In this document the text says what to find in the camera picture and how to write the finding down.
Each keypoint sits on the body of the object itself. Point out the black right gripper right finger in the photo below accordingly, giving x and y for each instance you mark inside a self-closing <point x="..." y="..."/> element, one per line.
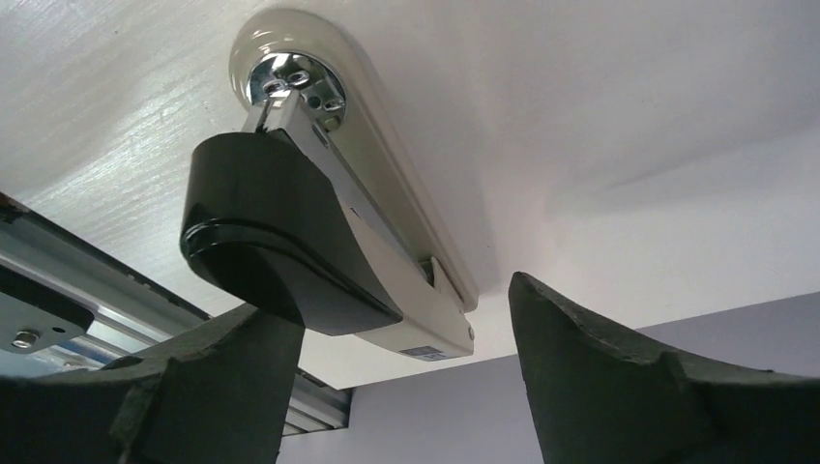
<point x="601" y="392"/>

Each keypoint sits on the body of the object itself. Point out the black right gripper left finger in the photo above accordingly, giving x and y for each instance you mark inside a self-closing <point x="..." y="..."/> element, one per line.
<point x="216" y="394"/>

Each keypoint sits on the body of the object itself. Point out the aluminium frame rail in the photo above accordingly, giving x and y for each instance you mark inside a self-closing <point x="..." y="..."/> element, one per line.
<point x="56" y="290"/>

